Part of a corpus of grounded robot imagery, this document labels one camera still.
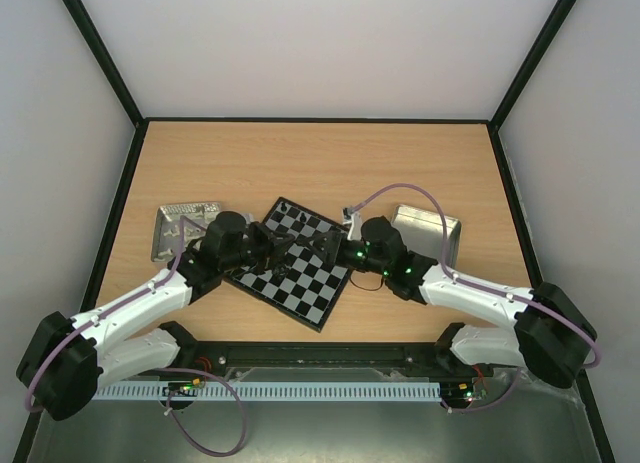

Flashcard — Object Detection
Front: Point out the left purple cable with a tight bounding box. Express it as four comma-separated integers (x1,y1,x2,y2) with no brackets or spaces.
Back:
25,215,209,414

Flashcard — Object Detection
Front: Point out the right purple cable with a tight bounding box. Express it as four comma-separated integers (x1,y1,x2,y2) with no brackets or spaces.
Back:
357,183,604,369

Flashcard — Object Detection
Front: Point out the empty gold-rimmed metal tin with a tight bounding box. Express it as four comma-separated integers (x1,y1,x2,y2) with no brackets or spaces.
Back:
391,205,462,268

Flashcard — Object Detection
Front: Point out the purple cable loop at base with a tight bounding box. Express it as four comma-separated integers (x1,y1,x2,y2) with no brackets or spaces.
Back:
162,361,249,454

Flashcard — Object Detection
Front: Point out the light blue slotted cable duct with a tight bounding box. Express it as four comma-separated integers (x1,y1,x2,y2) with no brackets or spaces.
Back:
93,380,441,403

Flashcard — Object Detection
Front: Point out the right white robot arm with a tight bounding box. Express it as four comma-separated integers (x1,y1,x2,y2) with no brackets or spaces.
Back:
298,217,597,389

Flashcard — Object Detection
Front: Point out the black and silver chessboard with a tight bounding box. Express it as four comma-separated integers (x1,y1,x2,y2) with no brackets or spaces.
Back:
227,197,351,332

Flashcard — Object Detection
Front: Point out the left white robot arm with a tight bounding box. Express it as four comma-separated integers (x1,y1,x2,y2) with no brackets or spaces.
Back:
16,211,295,421

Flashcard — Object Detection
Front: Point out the silver tin with white pieces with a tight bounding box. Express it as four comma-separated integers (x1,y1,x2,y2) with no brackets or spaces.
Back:
150,201,222,263

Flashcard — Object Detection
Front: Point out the black aluminium frame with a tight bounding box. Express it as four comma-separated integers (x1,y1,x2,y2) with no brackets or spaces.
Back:
9,0,621,463

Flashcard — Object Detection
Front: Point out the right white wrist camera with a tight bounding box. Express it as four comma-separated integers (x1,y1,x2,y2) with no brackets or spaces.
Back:
342,207,363,241

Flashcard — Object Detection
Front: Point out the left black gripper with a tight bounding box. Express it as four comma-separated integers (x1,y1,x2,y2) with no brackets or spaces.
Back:
221,221,295,275

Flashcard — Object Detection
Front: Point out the pile of black chess pieces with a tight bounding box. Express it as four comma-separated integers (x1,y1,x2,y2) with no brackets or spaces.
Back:
272,263,291,279

